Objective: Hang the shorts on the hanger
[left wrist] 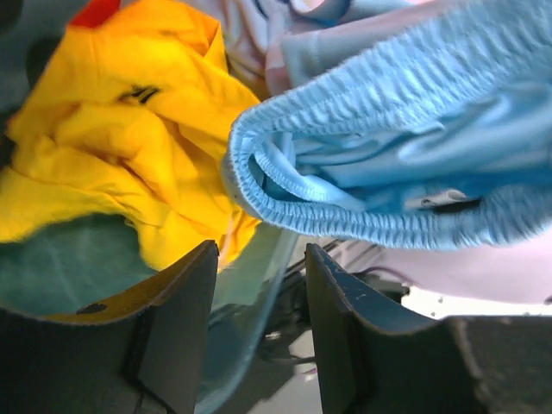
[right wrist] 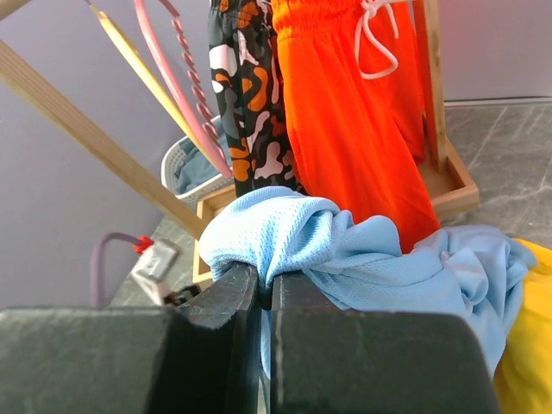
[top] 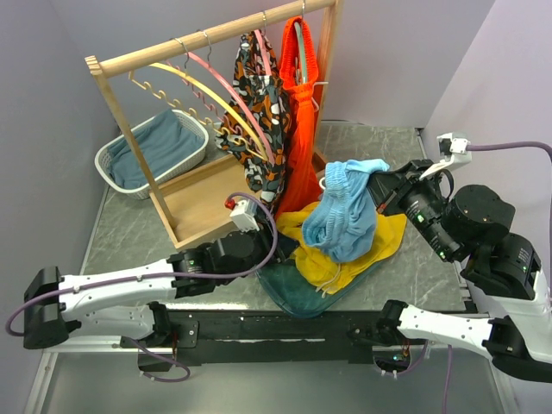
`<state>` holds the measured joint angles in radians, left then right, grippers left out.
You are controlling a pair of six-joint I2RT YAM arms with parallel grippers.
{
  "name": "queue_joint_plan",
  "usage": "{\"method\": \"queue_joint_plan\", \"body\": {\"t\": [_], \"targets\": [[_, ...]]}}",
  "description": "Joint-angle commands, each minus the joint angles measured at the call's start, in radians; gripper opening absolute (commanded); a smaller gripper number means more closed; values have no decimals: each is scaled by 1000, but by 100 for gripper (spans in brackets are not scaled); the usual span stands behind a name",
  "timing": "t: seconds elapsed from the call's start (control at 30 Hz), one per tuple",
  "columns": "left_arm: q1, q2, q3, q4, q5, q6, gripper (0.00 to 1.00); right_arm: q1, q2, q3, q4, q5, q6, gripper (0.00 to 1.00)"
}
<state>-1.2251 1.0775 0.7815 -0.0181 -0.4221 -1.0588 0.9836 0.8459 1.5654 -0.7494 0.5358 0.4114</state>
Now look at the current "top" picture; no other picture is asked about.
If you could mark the grey-blue cloth in basket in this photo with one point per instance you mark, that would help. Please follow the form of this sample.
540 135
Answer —
164 142

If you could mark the light blue shorts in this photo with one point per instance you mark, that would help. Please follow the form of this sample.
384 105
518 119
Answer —
343 224

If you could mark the yellow shorts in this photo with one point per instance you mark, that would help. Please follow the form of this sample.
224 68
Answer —
320 270

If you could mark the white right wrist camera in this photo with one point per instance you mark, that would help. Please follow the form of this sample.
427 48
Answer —
453 151

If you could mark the green hanger under orange shorts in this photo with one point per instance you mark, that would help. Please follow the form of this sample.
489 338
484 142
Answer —
302 73

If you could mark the pink hanger under patterned shorts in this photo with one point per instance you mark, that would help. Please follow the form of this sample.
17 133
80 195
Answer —
260 37

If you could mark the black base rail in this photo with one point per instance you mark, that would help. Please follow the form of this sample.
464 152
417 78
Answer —
193 338

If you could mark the orange shorts on hanger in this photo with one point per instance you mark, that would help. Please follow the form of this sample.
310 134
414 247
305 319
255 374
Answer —
301 183

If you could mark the wooden clothes rack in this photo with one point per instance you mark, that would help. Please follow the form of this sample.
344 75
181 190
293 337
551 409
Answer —
191 205

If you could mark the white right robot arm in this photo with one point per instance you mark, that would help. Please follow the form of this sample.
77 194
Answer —
471 226

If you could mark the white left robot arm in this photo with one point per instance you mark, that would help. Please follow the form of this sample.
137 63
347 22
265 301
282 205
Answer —
132 303

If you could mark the white plastic basket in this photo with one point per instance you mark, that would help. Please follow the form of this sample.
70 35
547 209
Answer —
102 159

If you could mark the patterned shorts on hanger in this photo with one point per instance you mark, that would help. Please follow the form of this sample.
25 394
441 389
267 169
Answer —
270 104

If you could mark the yellow hanger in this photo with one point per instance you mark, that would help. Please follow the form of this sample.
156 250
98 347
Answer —
232 123

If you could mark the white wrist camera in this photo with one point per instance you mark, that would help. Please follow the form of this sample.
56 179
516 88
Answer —
453 151
242 214

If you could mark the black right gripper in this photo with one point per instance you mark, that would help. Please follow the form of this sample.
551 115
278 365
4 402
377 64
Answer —
390 185

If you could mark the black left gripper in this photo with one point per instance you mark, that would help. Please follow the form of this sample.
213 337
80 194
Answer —
285 248

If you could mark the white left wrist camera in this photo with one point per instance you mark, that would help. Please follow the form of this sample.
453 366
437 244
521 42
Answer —
242 214

